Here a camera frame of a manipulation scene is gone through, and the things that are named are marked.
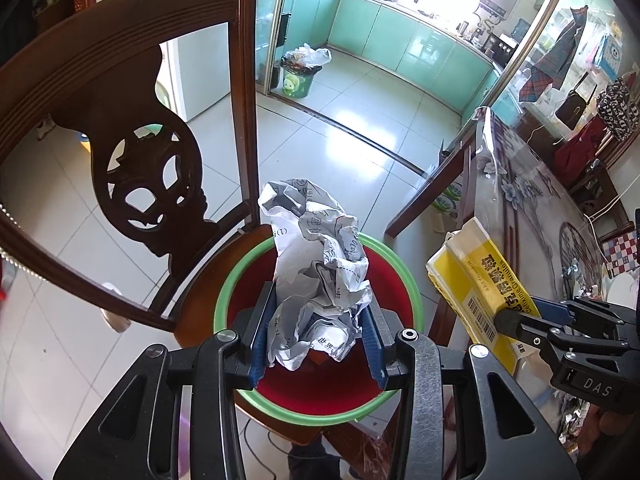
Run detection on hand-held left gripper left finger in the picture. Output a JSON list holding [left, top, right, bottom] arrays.
[[52, 282, 278, 480]]

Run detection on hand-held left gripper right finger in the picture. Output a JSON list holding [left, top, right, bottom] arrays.
[[360, 304, 583, 480]]

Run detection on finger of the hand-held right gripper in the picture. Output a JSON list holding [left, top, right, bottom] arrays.
[[530, 297, 621, 329], [494, 308, 576, 361]]

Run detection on yellow cardboard box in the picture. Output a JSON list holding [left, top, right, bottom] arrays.
[[426, 217, 543, 373]]

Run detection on red basin with green rim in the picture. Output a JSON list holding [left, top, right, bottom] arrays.
[[213, 232, 426, 428]]

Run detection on white printed paper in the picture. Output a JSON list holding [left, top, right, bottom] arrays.
[[257, 177, 374, 373]]

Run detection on green kitchen trash bin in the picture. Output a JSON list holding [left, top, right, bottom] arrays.
[[274, 46, 333, 100]]

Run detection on person's right hand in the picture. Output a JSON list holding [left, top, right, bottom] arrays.
[[598, 409, 640, 440]]

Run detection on silver foil wrapper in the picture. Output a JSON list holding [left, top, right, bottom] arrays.
[[557, 390, 601, 461]]

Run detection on white round plate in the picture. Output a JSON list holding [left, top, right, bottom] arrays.
[[606, 271, 640, 313]]

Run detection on red white checkered cushion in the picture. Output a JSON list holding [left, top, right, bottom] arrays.
[[600, 232, 639, 279]]

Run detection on dining table with floral cover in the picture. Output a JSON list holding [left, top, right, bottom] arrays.
[[384, 106, 640, 461]]

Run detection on dark wooden chair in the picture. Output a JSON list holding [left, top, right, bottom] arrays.
[[570, 159, 632, 241]]

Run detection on dark cloth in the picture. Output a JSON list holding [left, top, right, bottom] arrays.
[[287, 432, 361, 480]]

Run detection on white and green carton box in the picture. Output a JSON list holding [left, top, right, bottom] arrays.
[[431, 180, 464, 233]]

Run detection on hanging red garment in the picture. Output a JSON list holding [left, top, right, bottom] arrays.
[[554, 117, 608, 188]]

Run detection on black and white patterned bag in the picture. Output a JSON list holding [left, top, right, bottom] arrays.
[[595, 72, 640, 143]]

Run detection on hanging plaid shirt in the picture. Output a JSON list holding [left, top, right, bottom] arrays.
[[517, 5, 591, 103]]

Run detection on white refrigerator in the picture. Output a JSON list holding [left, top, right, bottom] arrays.
[[159, 25, 235, 123]]

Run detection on carved brown wooden chair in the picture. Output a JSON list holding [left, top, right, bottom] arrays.
[[0, 0, 396, 466]]

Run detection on frosted glass sliding door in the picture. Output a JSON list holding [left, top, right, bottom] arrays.
[[255, 0, 296, 96], [487, 0, 640, 126]]

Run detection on teal kitchen cabinets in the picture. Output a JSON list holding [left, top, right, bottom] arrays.
[[280, 0, 506, 111]]

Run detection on white power cable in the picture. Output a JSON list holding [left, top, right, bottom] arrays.
[[585, 177, 640, 223]]

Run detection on blue and white wall calendar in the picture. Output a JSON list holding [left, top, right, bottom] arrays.
[[597, 35, 626, 81]]

